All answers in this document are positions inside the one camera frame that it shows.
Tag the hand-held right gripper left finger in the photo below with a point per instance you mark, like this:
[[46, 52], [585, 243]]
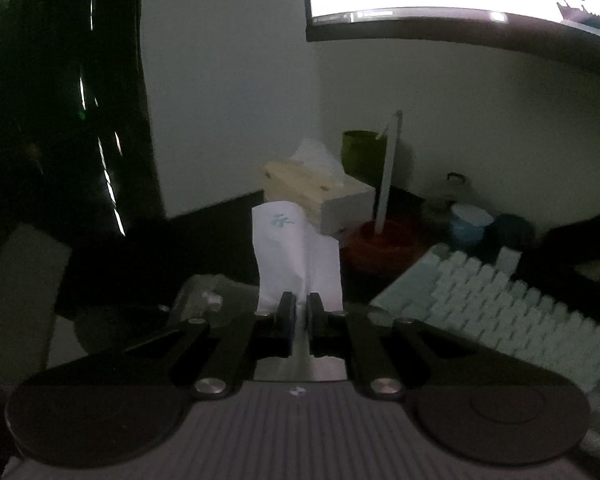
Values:
[[289, 317]]

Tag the white tissue sheet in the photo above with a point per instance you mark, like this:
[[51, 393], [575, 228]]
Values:
[[314, 156]]

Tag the blue and white tub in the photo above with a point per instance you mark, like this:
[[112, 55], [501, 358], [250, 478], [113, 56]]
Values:
[[470, 227]]

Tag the pale mechanical keyboard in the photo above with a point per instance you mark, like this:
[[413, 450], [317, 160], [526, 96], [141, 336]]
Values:
[[505, 310]]

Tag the green cup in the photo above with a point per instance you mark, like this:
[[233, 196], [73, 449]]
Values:
[[361, 155]]

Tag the white stick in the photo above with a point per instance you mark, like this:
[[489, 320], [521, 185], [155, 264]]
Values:
[[387, 180]]

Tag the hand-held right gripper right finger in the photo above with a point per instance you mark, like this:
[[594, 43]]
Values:
[[313, 317]]

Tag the grey rectangular object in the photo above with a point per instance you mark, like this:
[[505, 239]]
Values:
[[17, 300]]

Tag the red bowl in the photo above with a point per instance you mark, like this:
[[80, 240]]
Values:
[[380, 252]]

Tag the clear glass jar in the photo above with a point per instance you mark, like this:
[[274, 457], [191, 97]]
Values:
[[205, 294]]

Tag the wooden tissue box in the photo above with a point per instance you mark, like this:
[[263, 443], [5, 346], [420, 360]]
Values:
[[325, 195]]

